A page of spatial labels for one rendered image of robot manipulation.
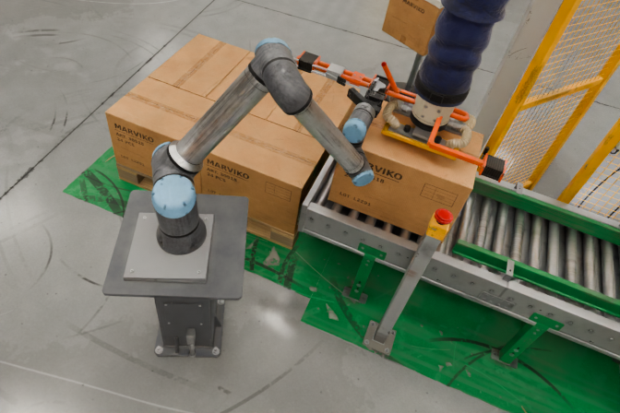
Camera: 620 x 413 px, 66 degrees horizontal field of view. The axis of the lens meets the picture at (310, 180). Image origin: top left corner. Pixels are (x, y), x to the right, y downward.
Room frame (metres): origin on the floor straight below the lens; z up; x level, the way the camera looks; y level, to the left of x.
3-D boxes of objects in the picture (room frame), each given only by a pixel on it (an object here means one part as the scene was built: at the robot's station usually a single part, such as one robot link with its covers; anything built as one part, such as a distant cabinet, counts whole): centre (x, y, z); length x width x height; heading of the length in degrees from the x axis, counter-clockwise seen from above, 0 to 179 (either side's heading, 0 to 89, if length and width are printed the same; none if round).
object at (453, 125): (1.76, -0.47, 1.07); 0.34 x 0.25 x 0.06; 75
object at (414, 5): (3.42, -0.66, 0.82); 0.60 x 0.40 x 0.40; 140
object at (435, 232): (1.22, -0.52, 0.50); 0.07 x 0.07 x 1.00; 76
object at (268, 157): (2.30, 0.49, 0.34); 1.20 x 1.00 x 0.40; 76
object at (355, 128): (1.53, -0.15, 1.13); 0.12 x 0.09 x 0.10; 165
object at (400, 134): (1.67, -0.44, 1.03); 0.34 x 0.10 x 0.05; 75
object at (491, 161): (1.43, -0.69, 1.14); 0.09 x 0.08 x 0.05; 165
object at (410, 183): (1.75, -0.44, 0.75); 0.60 x 0.40 x 0.40; 76
